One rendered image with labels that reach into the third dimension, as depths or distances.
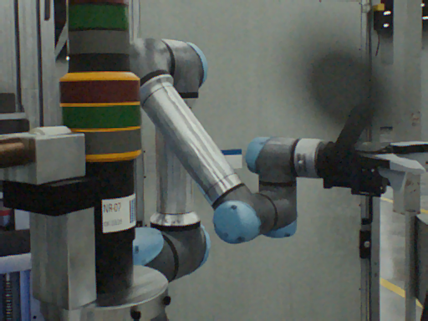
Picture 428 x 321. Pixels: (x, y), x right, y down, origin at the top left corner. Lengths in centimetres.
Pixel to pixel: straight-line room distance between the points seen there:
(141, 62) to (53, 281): 83
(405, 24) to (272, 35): 485
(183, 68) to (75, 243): 92
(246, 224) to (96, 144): 69
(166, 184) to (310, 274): 144
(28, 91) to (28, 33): 12
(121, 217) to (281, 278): 222
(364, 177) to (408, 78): 612
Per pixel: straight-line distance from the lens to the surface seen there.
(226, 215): 96
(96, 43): 29
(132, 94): 29
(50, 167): 26
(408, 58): 711
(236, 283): 241
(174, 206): 122
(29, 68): 121
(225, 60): 226
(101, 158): 28
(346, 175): 103
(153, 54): 111
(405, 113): 709
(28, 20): 122
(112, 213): 29
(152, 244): 114
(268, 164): 107
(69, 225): 27
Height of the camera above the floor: 157
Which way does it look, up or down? 3 degrees down
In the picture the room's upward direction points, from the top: 1 degrees counter-clockwise
